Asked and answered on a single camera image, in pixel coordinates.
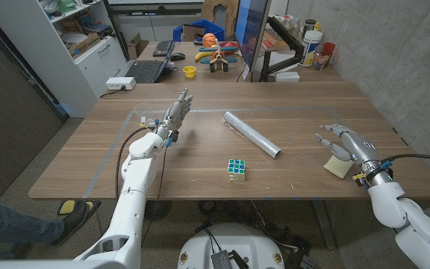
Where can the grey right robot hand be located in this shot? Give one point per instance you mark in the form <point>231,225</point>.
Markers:
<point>362,149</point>

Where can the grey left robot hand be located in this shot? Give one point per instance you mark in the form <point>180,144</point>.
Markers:
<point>175,116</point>

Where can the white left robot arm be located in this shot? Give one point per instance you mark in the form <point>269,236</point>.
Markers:
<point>140,175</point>

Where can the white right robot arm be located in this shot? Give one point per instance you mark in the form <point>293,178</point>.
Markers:
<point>386,201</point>

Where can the cream sponge block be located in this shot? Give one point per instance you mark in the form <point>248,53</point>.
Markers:
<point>336,167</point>

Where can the plastic wrap roll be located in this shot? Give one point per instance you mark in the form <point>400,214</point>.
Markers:
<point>252,134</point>

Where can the Rubik's cube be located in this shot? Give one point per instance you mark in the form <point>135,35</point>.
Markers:
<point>236,170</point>

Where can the clear plastic cup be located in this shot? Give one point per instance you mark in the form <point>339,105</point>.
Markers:
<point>142,111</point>

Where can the small yellow cup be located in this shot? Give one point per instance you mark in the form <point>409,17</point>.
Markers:
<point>189,72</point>

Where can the black laptop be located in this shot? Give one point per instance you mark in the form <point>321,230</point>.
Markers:
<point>146,71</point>

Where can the black computer mouse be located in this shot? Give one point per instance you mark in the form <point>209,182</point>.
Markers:
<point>177,57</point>

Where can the white power strip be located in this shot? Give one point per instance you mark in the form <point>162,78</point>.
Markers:
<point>120,83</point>

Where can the yellow banana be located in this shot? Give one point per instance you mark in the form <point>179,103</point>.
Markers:
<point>201,56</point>

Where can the black keyboard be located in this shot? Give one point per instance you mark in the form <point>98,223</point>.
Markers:
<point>164,48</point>

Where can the wooden toy airplane teal wings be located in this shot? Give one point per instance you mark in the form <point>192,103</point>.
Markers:
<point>218,58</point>

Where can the open cardboard box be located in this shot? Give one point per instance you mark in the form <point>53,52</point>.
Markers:
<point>136,46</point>

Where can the small orange basketball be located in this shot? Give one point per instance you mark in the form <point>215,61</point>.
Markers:
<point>209,40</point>

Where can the red bowl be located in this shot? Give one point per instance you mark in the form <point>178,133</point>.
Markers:
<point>231,45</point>

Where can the round black fan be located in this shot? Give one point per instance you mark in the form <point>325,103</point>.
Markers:
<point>157,210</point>

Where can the blue plastic bin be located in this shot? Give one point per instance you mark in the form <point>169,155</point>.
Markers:
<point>212,27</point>

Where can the clear glass jar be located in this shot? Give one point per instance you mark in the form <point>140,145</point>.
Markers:
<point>321,60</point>

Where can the small white box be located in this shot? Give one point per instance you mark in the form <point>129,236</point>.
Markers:
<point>287,76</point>

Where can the red cup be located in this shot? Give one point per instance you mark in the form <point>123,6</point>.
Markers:
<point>328,48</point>

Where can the white labelled canister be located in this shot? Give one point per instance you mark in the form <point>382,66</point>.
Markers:
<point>310,48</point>

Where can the brown cardboard sheet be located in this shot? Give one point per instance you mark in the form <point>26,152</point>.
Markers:
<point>220,9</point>

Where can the printed cardboard box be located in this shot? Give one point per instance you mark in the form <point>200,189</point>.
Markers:
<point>84,44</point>

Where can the flat computer monitor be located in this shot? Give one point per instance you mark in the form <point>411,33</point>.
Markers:
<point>250,26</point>

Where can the white plate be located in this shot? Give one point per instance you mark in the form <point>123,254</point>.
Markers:
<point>74,37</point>

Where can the yellow-capped bottle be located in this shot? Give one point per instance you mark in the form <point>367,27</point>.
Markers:
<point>317,27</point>

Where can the dark-lidded jar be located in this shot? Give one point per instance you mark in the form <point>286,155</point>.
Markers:
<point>309,26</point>

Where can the white shelf cabinet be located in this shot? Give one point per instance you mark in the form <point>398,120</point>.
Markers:
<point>50,63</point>

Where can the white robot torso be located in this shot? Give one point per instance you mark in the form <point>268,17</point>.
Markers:
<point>237,239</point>

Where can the black slipper yellow insole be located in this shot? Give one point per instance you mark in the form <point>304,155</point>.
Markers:
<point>66,206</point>
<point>75,223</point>

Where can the grey finned electronics module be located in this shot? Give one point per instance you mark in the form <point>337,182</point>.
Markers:
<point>221,260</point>

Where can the person's leg in jeans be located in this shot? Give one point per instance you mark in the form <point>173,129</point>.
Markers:
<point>9,226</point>

